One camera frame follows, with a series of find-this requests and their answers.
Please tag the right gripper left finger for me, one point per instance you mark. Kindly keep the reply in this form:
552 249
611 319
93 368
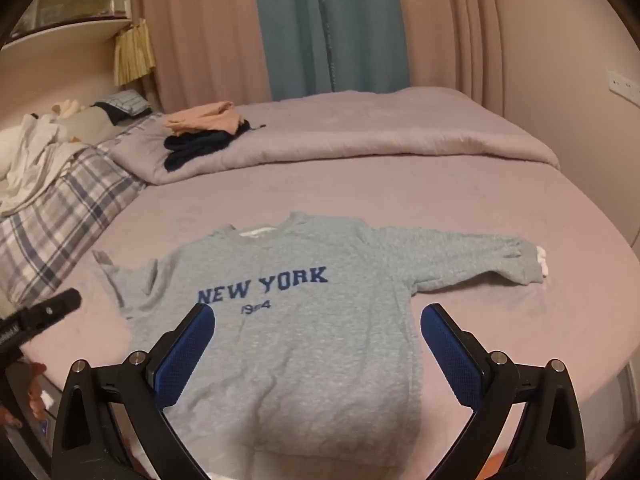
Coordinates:
88 443

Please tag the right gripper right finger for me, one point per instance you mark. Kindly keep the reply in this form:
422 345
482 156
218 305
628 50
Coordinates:
549 442

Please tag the grey New York sweatshirt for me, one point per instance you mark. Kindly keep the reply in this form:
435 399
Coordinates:
315 368

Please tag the white crumpled clothes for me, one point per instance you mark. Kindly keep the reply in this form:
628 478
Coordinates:
33 154

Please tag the person left hand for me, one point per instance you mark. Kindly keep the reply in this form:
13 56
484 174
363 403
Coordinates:
34 396

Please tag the plaid pillow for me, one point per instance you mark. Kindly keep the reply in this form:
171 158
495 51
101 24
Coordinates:
42 243

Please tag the pink bed sheet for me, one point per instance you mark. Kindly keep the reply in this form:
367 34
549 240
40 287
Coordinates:
586 313

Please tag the dark navy folded garment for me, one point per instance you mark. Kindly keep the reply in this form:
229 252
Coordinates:
184 147

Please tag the small plaid folded cloth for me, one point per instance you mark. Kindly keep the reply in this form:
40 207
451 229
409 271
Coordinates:
123 106

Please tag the peach folded garment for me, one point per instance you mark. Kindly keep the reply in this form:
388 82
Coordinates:
221 116

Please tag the yellow fringed cloth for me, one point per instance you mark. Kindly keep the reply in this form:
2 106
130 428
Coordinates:
133 55

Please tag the folded pink duvet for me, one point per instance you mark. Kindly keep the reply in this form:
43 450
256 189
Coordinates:
425 121

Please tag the pink curtain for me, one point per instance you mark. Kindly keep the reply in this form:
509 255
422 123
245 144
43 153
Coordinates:
207 51

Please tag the teal curtain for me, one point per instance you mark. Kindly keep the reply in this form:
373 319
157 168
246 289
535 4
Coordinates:
321 46

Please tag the white wall shelf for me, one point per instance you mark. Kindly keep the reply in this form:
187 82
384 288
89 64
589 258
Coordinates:
70 5

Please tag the white wall power strip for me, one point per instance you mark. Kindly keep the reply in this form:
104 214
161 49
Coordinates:
624 87

